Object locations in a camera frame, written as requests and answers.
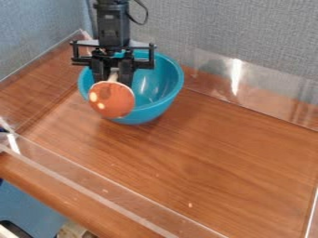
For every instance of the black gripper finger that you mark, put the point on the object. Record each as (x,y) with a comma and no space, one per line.
(126,72)
(98,69)

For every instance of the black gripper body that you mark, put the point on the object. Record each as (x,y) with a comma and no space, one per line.
(88,50)

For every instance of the brown toy mushroom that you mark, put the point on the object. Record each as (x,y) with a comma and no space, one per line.
(111,98)

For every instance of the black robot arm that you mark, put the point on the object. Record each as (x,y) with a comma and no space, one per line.
(114,25)

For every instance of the blue plastic bowl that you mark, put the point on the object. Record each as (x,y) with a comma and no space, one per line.
(155,88)

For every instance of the clear acrylic front barrier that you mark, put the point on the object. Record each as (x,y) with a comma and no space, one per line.
(106,207)

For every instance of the clear acrylic barrier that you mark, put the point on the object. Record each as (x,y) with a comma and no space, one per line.
(106,207)
(278,94)

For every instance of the clear acrylic back barrier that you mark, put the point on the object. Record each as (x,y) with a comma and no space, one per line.
(278,94)

